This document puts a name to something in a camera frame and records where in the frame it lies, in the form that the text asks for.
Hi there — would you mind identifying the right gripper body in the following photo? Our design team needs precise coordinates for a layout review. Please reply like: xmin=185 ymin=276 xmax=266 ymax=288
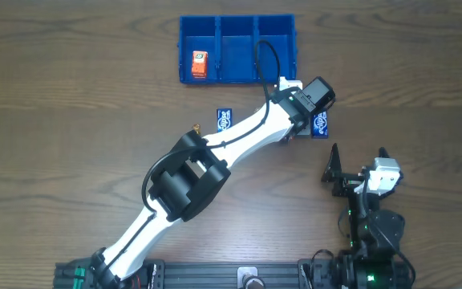
xmin=330 ymin=171 xmax=371 ymax=198

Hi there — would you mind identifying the blue candy pack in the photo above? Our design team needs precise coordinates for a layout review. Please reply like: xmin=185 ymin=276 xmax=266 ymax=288
xmin=311 ymin=111 xmax=330 ymax=140
xmin=216 ymin=108 xmax=233 ymax=133

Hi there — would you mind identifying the blue tray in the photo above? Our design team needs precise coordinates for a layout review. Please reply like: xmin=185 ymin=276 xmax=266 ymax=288
xmin=178 ymin=14 xmax=298 ymax=85

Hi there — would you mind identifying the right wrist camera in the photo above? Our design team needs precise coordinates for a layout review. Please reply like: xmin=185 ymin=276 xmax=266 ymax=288
xmin=353 ymin=157 xmax=402 ymax=197

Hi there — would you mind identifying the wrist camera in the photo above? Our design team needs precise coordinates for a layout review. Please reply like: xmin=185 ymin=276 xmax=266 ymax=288
xmin=353 ymin=157 xmax=402 ymax=197
xmin=278 ymin=75 xmax=304 ymax=92

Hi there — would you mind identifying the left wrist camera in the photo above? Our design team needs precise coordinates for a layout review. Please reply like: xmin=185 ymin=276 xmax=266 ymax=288
xmin=278 ymin=75 xmax=304 ymax=92

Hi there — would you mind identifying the mounting rail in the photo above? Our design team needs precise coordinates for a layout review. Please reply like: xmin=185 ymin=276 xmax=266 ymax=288
xmin=53 ymin=258 xmax=412 ymax=289

